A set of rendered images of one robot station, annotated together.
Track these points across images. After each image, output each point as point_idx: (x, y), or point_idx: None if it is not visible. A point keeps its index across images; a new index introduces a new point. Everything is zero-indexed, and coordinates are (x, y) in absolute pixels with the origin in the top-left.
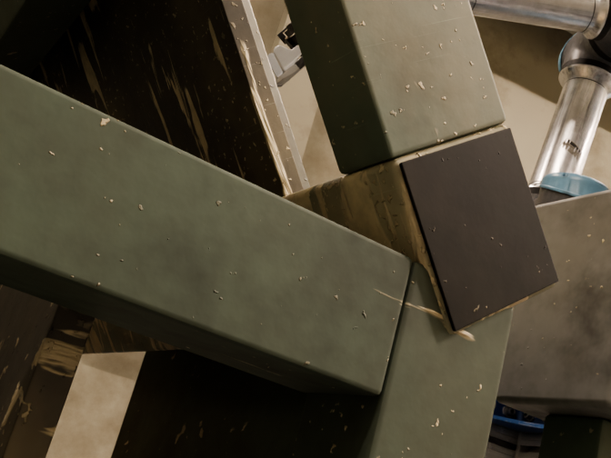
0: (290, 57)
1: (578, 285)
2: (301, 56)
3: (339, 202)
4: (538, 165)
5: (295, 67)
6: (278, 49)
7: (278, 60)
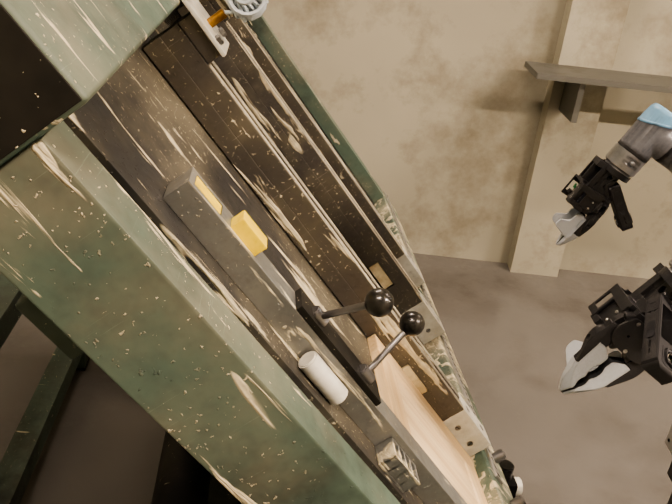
0: (570, 226)
1: None
2: (579, 225)
3: None
4: None
5: (574, 236)
6: (559, 223)
7: (560, 231)
